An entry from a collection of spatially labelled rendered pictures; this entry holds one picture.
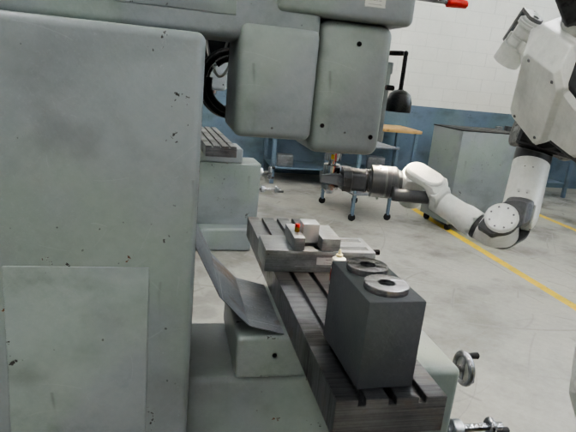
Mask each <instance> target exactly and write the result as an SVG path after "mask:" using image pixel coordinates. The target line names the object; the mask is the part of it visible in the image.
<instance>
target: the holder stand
mask: <svg viewBox="0 0 576 432"><path fill-rule="evenodd" d="M425 308H426V301H425V300H424V299H423V298H422V297H421V296H420V295H418V294H417V293H416V292H415V291H414V290H413V289H412V288H410V286H409V284H408V283H407V282H405V281H404V280H402V279H401V278H400V277H399V276H398V275H396V274H395V273H394V272H393V271H392V270H391V269H390V268H388V266H387V264H386V263H384V262H382V261H378V260H376V259H371V258H367V257H353V258H350V259H349V260H348V261H333V263H332V270H331V277H330V284H329V291H328V298H327V311H326V318H325V325H324V332H323V335H324V337H325V338H326V340H327V342H328V344H330V346H331V348H332V349H333V352H334V353H335V355H336V356H337V358H338V360H339V361H340V363H341V364H342V366H343V367H344V369H345V371H346V373H347V374H348V376H349V377H350V378H351V381H352V382H353V384H354V386H355V387H356V389H366V388H380V387H407V386H411V384H412V379H413V375H414V369H415V365H416V360H417V351H418V346H419V341H420V336H421V332H422V326H423V318H424V312H425Z"/></svg>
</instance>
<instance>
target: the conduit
mask: <svg viewBox="0 0 576 432"><path fill-rule="evenodd" d="M229 50H230V47H229V48H228V47H227V48H223V49H222V48H221V49H218V50H216V51H213V52H212V53H210V54H209V56H208V57H206V59H205V74H204V92H203V104H204V106H206V108H207V109H208V110H210V112H212V114H215V115H217V116H218V117H223V118H225V105H222V104H221V103H220V102H219V101H218V100H217V99H216V98H215V95H214V94H213V89H212V87H213V86H212V84H213V77H210V74H211V72H212V71H213V69H214V68H213V67H212V65H213V64H214V63H216V64H217V65H218V67H219V66H221V65H222V64H223V63H227V62H229Z"/></svg>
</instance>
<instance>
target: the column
mask: <svg viewBox="0 0 576 432"><path fill-rule="evenodd" d="M205 52H206V40H205V38H204V36H203V35H202V34H201V33H198V32H192V31H184V30H176V29H169V28H161V27H147V26H139V25H131V24H123V23H116V22H108V21H93V20H86V19H78V18H70V17H62V16H54V15H40V14H32V13H25V12H17V11H9V10H1V9H0V432H186V423H187V407H188V390H189V361H190V344H191V328H192V310H193V293H194V276H195V243H196V226H197V209H198V192H199V176H200V158H201V126H202V108H203V92H204V74H205Z"/></svg>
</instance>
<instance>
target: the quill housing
mask: <svg viewBox="0 0 576 432"><path fill-rule="evenodd" d="M319 36H320V41H319V50H318V58H317V66H316V74H315V90H314V98H313V106H312V115H311V123H310V132H309V137H308V138H307V139H305V140H301V141H300V140H296V141H297V142H299V143H300V144H302V145H304V146H305V147H306V148H308V149H309V150H311V151H314V152H323V153H348V154H362V155H367V154H371V153H372V152H374V150H375V148H376V145H377V139H378V132H379V126H380V120H381V108H382V102H383V95H384V89H385V83H386V77H387V66H388V59H389V52H390V46H391V40H392V34H391V32H390V31H389V29H388V28H386V27H383V26H377V25H370V24H363V23H356V22H349V21H336V20H324V21H321V23H320V31H319Z"/></svg>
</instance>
